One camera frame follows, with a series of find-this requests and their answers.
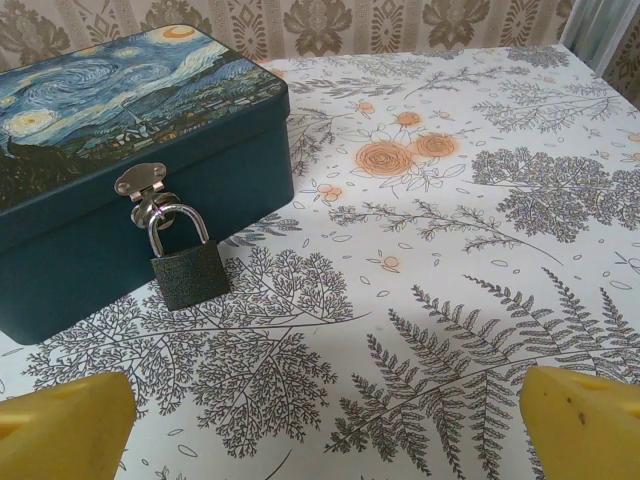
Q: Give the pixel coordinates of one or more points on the starry night tin box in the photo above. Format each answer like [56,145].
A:
[75,100]

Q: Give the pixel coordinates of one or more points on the silver box hasp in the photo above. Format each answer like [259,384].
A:
[140,177]

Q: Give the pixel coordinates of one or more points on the dark padlock with silver shackle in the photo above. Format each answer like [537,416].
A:
[192,275]

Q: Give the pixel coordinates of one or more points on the aluminium frame post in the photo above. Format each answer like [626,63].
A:
[585,30]

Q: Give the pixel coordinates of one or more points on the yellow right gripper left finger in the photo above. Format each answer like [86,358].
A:
[65,430]

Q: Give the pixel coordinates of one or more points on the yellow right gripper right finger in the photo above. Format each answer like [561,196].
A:
[585,430]

